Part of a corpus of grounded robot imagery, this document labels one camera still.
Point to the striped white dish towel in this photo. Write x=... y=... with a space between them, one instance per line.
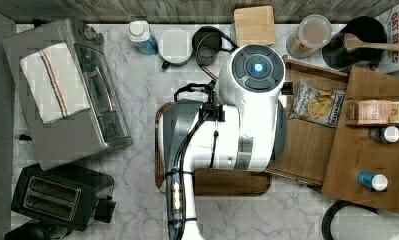
x=55 y=83

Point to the wooden drawer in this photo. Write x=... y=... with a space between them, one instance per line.
x=308 y=145

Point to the cinnamon oat cereal box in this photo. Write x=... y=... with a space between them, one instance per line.
x=389 y=61

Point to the silver shaker white lid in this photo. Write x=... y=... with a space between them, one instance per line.
x=384 y=135

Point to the black two-slot toaster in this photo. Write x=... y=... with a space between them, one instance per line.
x=69 y=196

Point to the wooden spoon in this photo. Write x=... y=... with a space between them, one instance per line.
x=370 y=44

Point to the wooden tea bag organizer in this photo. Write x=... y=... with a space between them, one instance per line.
x=371 y=112

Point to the wooden cabinet top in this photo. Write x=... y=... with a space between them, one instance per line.
x=353 y=151

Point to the black utensil crock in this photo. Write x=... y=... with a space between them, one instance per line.
x=367 y=29

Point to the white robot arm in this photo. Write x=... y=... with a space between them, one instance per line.
x=241 y=126

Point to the bag of chips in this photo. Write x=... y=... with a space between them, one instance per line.
x=320 y=106

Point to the teal canister bamboo lid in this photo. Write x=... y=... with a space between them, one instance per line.
x=255 y=25

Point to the silver toaster oven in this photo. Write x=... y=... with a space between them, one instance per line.
x=98 y=129

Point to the blue bottle white cap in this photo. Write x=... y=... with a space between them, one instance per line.
x=143 y=38

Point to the dark grey metal cup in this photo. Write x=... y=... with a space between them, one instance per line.
x=206 y=43

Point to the grey mug with lid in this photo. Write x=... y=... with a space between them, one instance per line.
x=175 y=47

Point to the blue can white lid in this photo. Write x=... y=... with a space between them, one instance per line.
x=377 y=182

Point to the wooden serving tray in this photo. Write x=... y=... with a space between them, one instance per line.
x=216 y=182

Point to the clear jar of nuts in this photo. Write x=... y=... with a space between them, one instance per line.
x=313 y=33

